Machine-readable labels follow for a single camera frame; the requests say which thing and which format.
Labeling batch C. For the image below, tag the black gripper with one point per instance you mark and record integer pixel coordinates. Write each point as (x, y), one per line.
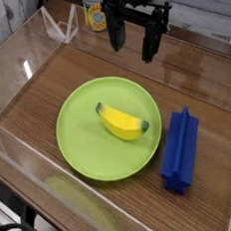
(138, 12)

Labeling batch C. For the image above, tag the yellow toy banana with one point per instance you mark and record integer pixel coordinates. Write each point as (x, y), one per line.
(120, 124)

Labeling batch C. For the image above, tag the blue cross-shaped block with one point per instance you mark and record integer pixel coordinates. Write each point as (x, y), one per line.
(179, 155)

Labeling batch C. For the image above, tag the green round plate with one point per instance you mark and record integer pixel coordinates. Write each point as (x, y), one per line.
(85, 143)

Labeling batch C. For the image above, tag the yellow labelled tin can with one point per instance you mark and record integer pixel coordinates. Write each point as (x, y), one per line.
(95, 18)

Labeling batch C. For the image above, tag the clear acrylic corner bracket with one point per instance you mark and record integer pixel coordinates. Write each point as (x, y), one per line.
(61, 31)

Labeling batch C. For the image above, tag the clear acrylic front wall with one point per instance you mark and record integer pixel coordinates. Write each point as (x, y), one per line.
(58, 195)

